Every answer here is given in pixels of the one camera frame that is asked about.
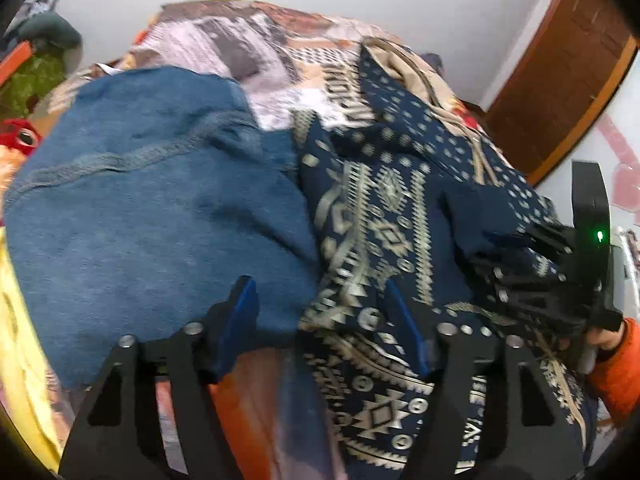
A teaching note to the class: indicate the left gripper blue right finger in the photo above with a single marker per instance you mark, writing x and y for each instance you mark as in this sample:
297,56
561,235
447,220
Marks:
415,327

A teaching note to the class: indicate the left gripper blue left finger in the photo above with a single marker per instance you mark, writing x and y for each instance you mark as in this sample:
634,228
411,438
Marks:
232,326

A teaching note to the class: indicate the navy patterned hooded garment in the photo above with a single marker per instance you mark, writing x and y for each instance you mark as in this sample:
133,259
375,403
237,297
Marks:
412,191

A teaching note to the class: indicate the orange right sleeve forearm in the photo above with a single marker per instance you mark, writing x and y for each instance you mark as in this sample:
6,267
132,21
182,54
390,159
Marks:
615,378

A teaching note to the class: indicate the person right hand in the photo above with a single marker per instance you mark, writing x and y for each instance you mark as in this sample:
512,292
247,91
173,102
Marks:
606,340

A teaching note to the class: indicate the white sliding wardrobe door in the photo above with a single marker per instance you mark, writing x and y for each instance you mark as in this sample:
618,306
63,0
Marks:
613,143

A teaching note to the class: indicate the blue denim garment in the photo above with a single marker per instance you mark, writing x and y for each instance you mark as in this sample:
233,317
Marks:
153,194

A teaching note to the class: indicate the brown wooden wardrobe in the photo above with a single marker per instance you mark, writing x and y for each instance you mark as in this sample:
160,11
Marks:
565,79

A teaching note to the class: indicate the yellow garment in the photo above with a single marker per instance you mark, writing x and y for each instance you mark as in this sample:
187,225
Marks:
24,371

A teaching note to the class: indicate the printed newspaper pattern bedspread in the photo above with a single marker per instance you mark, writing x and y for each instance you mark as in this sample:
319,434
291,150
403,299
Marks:
155,410

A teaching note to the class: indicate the red plush toy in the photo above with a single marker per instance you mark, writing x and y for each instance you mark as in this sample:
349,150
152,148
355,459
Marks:
18,138

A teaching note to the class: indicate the orange box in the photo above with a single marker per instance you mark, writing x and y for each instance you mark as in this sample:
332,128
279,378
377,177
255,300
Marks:
14,60

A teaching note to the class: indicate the dark teal cushion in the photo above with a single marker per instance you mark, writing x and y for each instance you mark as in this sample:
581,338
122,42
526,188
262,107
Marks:
49,31

